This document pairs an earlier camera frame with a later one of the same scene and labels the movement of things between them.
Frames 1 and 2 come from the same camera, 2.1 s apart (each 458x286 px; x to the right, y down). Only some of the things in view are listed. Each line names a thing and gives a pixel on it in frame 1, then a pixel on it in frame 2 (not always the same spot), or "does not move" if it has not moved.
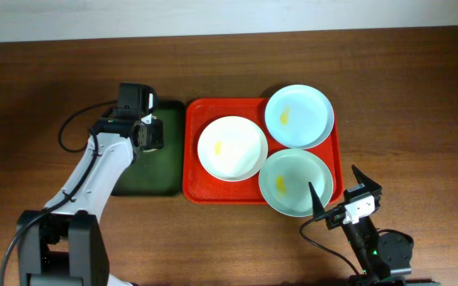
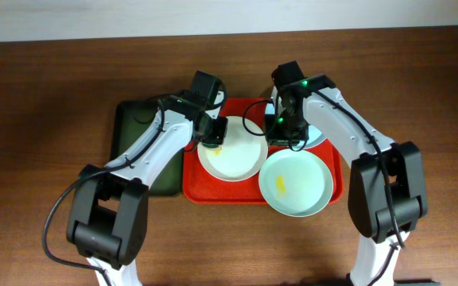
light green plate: (285, 178) does not move
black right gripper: (373, 187) to (274, 138)
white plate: (232, 148) does not move
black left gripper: (154, 135) to (214, 139)
